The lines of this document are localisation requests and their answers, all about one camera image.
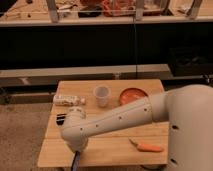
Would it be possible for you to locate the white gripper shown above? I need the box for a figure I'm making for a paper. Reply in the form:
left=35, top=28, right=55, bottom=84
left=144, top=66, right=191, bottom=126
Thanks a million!
left=67, top=140, right=88, bottom=171

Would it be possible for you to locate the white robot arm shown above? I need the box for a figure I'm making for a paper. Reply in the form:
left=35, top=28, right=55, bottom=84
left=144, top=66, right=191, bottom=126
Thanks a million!
left=60, top=85, right=213, bottom=171

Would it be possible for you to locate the wooden table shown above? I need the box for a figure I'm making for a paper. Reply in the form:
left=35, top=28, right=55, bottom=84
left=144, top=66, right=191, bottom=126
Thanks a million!
left=38, top=79, right=168, bottom=167

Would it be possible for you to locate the white plastic bottle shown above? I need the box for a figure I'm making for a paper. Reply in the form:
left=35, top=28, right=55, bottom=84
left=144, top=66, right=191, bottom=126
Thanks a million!
left=53, top=95, right=86, bottom=106

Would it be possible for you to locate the orange toy carrot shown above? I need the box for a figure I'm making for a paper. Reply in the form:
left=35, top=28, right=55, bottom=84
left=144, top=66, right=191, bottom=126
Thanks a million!
left=130, top=139, right=164, bottom=152

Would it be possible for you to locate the clear plastic cup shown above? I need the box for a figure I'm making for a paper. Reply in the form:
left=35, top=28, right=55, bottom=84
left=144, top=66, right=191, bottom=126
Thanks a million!
left=93, top=85, right=110, bottom=107

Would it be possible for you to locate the orange plate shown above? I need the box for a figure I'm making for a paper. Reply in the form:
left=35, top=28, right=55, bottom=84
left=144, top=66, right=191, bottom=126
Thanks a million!
left=119, top=88, right=148, bottom=105

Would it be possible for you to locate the wooden shelf with clutter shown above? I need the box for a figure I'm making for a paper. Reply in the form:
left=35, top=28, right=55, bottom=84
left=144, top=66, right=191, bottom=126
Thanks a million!
left=0, top=0, right=213, bottom=27

